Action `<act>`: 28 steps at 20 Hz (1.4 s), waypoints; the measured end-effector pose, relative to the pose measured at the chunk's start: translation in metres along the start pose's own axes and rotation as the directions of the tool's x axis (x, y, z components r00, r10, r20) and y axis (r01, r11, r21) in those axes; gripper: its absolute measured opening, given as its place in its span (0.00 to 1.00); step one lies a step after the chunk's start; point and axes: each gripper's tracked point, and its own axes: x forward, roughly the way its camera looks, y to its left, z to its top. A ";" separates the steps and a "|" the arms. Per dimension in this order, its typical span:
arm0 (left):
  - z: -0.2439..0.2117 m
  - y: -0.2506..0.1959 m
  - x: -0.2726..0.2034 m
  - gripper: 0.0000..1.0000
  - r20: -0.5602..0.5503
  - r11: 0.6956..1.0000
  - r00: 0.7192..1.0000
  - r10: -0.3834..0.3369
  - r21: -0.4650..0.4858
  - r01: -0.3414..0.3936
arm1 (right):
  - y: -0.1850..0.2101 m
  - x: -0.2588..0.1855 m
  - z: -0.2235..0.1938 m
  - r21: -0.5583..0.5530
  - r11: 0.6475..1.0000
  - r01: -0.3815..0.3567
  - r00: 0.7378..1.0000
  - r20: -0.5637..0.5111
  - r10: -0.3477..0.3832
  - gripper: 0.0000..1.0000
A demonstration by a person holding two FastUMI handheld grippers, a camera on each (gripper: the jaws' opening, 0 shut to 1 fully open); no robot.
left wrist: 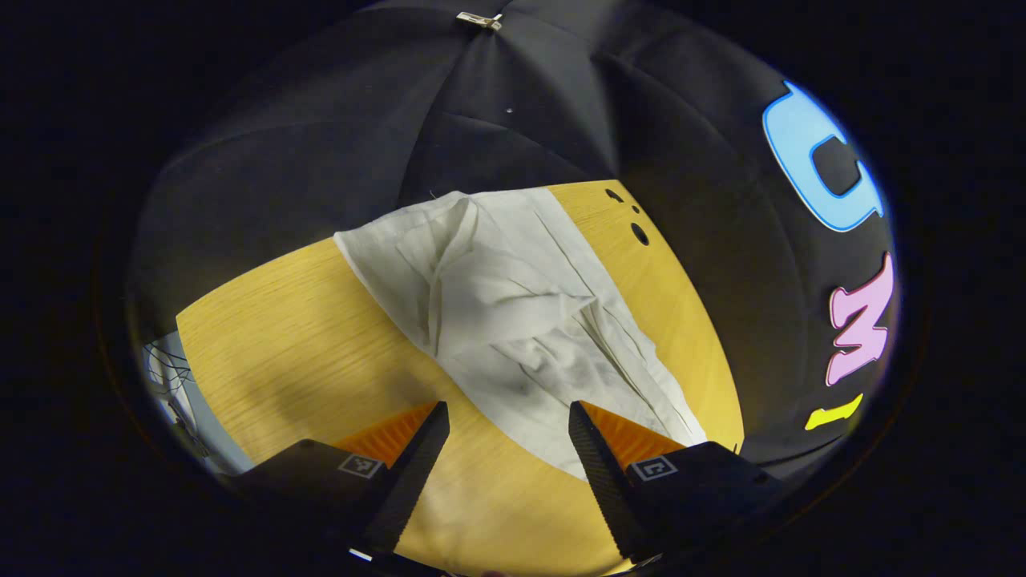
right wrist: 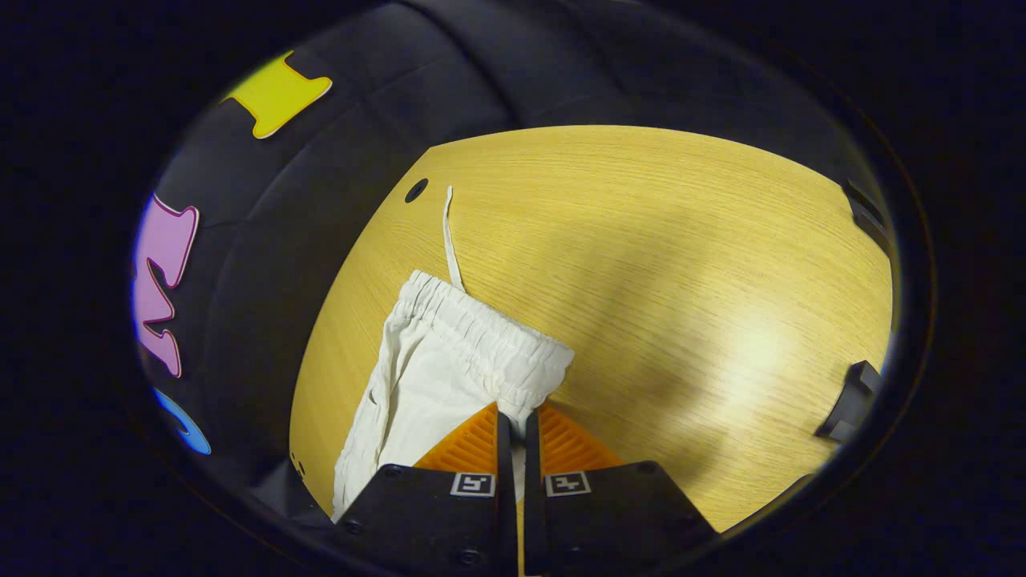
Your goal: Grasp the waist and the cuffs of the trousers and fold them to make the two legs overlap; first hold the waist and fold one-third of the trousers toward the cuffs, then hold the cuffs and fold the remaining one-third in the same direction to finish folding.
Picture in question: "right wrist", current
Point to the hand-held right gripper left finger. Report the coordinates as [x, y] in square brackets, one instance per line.
[503, 481]

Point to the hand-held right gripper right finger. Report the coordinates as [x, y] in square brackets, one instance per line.
[531, 481]

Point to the white jeans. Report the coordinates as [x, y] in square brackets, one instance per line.
[433, 377]

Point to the black table edge clamp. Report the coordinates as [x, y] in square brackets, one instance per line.
[851, 401]
[866, 215]

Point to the black backdrop cloth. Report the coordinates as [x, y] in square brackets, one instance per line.
[321, 200]

